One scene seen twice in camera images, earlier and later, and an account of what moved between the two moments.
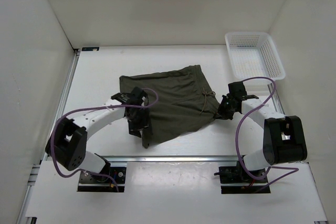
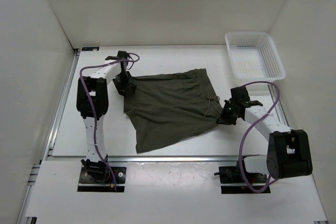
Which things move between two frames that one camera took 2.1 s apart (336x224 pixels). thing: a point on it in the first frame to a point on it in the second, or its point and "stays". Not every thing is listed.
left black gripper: x=134 y=128 to x=130 y=84
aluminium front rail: x=169 y=159 stays
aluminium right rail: x=276 y=99 stays
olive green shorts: x=180 y=101 stays
